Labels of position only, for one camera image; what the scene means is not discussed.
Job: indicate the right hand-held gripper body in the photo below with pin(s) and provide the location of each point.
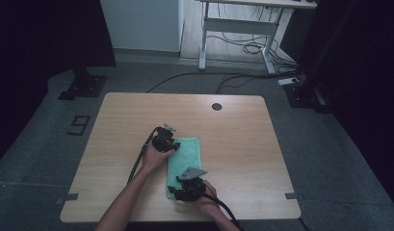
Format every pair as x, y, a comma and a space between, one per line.
191, 187

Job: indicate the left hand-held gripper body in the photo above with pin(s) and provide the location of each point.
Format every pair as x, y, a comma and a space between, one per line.
163, 141

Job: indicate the green towel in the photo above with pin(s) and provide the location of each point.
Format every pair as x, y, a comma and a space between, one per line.
185, 157

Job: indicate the person's left hand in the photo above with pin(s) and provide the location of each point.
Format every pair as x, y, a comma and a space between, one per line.
154, 160

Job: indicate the person's right hand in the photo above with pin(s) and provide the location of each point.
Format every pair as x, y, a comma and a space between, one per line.
209, 202

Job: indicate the black table grommet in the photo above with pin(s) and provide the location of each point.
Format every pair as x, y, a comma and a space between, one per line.
216, 107

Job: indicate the black stand base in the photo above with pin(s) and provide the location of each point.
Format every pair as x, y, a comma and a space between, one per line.
84, 86
302, 96

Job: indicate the grey tape strip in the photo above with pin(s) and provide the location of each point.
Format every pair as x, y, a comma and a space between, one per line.
67, 198
294, 195

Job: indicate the white power strip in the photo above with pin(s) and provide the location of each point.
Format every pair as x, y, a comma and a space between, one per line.
288, 81

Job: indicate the black curtain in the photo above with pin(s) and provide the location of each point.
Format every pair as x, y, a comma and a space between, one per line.
361, 80
40, 64

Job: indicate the white metal desk frame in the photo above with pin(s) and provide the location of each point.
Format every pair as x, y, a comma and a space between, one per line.
236, 25

